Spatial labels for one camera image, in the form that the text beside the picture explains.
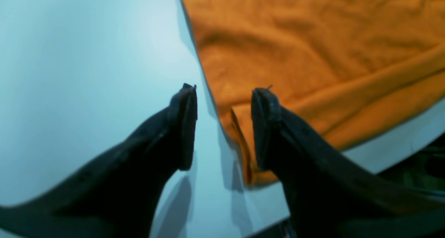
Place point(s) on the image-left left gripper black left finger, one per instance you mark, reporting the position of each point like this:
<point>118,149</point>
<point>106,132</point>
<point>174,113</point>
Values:
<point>115,195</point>

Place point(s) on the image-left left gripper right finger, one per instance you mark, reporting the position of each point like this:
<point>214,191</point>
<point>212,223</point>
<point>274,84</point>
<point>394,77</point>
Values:
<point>329,196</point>

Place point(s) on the orange t-shirt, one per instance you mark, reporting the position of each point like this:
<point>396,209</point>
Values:
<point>352,69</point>

